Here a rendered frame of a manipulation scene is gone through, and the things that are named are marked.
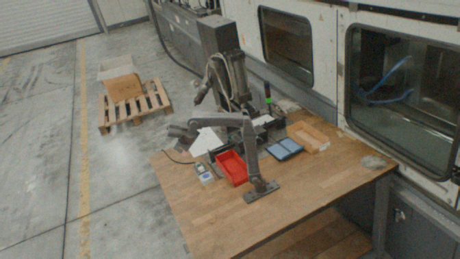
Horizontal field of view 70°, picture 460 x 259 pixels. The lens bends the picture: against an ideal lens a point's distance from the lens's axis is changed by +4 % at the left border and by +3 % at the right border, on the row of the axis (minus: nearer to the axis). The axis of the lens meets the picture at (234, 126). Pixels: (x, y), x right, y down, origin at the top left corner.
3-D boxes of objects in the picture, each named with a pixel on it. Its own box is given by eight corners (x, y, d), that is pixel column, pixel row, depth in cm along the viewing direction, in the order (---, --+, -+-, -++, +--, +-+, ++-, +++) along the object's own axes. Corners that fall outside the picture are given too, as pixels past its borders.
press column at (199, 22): (227, 134, 215) (201, 23, 175) (220, 127, 225) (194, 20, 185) (245, 127, 219) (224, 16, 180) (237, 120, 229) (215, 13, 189)
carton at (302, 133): (312, 156, 182) (311, 145, 178) (287, 137, 202) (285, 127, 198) (330, 147, 186) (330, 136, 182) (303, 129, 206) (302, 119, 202)
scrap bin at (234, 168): (235, 188, 170) (233, 179, 167) (216, 164, 190) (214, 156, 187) (254, 178, 174) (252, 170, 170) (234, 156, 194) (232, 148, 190)
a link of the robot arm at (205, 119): (186, 118, 132) (258, 118, 136) (187, 108, 140) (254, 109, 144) (187, 142, 139) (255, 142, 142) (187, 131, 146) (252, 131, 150)
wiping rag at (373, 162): (353, 164, 171) (372, 174, 160) (352, 159, 170) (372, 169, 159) (372, 153, 175) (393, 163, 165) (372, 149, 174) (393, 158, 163)
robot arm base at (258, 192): (238, 185, 160) (245, 192, 154) (272, 168, 166) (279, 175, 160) (241, 196, 164) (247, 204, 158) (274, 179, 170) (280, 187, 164)
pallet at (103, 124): (101, 101, 531) (98, 94, 524) (160, 83, 551) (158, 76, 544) (101, 136, 432) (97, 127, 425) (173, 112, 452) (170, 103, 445)
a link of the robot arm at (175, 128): (165, 141, 137) (170, 117, 131) (168, 130, 144) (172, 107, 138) (192, 145, 139) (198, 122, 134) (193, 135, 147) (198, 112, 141)
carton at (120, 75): (108, 90, 531) (96, 61, 504) (144, 79, 542) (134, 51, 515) (108, 106, 475) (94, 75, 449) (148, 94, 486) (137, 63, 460)
